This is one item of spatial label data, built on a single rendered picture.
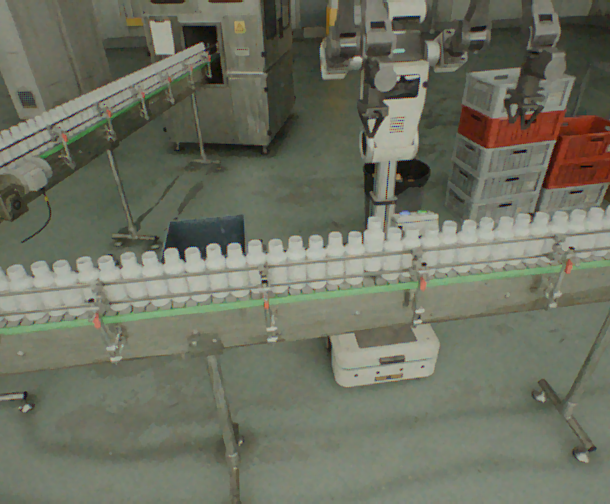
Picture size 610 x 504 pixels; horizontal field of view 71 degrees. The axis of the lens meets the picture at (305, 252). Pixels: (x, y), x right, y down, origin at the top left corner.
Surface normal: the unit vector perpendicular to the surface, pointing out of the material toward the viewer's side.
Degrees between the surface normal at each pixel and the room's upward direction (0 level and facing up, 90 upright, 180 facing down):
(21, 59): 90
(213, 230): 90
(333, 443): 0
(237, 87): 90
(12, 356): 90
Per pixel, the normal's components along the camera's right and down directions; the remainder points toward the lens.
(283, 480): -0.03, -0.83
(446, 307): 0.15, 0.55
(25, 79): -0.18, 0.56
